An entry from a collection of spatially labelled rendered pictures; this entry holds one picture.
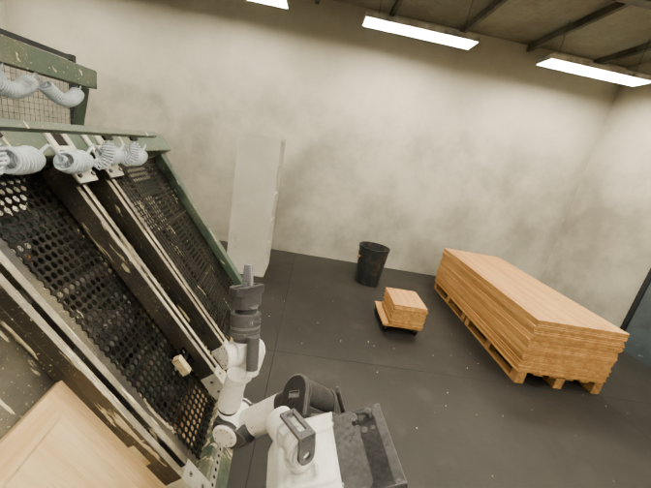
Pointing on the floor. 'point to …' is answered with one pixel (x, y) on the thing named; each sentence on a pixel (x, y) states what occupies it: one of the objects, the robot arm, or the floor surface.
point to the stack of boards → (528, 321)
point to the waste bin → (370, 262)
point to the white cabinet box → (255, 200)
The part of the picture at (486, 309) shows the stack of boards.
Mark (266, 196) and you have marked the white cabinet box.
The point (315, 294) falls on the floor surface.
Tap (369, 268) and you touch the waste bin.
